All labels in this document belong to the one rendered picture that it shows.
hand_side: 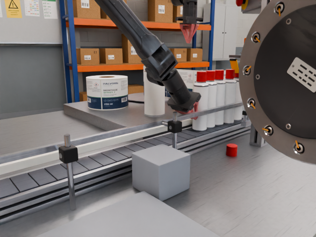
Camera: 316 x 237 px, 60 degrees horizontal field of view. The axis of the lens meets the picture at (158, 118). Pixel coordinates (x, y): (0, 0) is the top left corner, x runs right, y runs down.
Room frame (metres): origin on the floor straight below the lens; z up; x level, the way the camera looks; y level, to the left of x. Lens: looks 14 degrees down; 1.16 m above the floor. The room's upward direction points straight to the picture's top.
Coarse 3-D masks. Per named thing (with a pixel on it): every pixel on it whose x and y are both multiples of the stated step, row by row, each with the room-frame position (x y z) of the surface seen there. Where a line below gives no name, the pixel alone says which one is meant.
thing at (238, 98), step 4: (236, 76) 1.06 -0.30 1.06; (236, 80) 1.05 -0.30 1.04; (236, 88) 1.05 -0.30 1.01; (236, 92) 1.05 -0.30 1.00; (236, 96) 1.05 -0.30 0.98; (240, 96) 1.05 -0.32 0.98; (236, 100) 1.05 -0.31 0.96; (240, 100) 1.05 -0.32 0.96; (236, 108) 1.05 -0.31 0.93; (240, 108) 1.05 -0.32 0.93; (236, 112) 1.05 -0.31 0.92; (240, 112) 1.05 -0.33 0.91; (236, 116) 1.05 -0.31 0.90; (240, 116) 1.06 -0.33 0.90; (236, 120) 1.05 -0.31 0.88; (240, 120) 1.06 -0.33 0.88
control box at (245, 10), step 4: (248, 0) 1.02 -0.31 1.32; (252, 0) 0.99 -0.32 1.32; (256, 0) 0.96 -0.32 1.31; (260, 0) 0.93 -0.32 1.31; (244, 4) 1.05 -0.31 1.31; (248, 4) 1.02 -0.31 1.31; (252, 4) 0.99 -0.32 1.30; (256, 4) 0.96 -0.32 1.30; (260, 4) 0.93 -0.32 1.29; (244, 8) 1.05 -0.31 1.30; (248, 8) 1.01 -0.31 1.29; (252, 8) 1.00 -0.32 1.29; (256, 8) 0.97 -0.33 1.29; (260, 8) 0.95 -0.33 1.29; (244, 12) 1.07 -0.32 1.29; (248, 12) 1.04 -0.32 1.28; (252, 12) 1.04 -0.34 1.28; (256, 12) 1.04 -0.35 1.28; (260, 12) 1.04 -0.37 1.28
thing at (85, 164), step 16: (144, 144) 0.78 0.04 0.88; (80, 160) 0.66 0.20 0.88; (96, 160) 0.66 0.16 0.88; (112, 160) 0.66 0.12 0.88; (16, 176) 0.57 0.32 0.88; (32, 176) 0.57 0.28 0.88; (48, 176) 0.57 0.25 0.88; (64, 176) 0.57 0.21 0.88; (0, 192) 0.49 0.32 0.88; (16, 192) 0.49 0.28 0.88
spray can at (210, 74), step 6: (210, 72) 0.95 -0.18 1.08; (210, 78) 0.95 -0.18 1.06; (210, 84) 0.94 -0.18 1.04; (216, 84) 0.95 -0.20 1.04; (210, 90) 0.94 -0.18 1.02; (216, 90) 0.96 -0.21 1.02; (210, 96) 0.94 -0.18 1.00; (210, 102) 0.94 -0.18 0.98; (210, 108) 0.94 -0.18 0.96; (210, 114) 0.94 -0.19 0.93; (210, 120) 0.94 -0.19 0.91; (210, 126) 0.94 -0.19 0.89
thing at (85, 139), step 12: (216, 108) 0.92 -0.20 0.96; (228, 108) 0.96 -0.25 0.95; (156, 120) 0.75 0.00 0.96; (168, 120) 0.77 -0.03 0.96; (180, 120) 0.80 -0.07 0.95; (108, 132) 0.64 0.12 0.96; (120, 132) 0.66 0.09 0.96; (48, 144) 0.55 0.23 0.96; (60, 144) 0.56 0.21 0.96; (72, 144) 0.57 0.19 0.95; (0, 156) 0.48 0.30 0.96; (12, 156) 0.49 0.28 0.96; (24, 156) 0.51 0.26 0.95
